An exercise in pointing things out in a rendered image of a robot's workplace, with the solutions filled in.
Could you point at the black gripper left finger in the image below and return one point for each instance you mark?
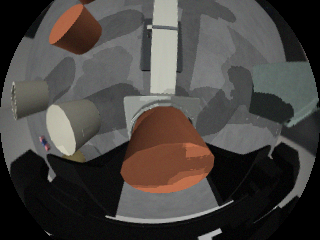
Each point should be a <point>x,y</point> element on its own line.
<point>100,177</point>

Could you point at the brown cup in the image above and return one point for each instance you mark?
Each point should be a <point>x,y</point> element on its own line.
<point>76,31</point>
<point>165,153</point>
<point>85,1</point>

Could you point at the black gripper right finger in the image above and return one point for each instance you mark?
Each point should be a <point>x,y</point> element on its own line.
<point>230,170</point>

